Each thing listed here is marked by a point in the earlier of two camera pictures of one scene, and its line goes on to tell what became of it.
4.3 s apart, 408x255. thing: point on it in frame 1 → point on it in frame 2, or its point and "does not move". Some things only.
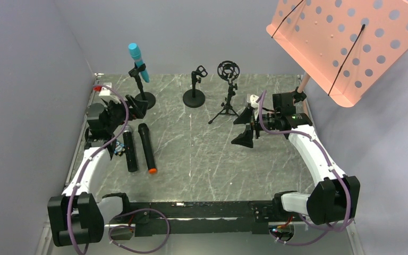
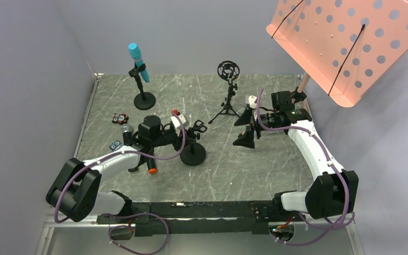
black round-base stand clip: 143,95 does not move
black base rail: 214,217 does not move
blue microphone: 135,52 does not move
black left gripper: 125,109 → 186,134
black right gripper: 255,123 does not move
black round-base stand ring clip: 195,98 → 193,153
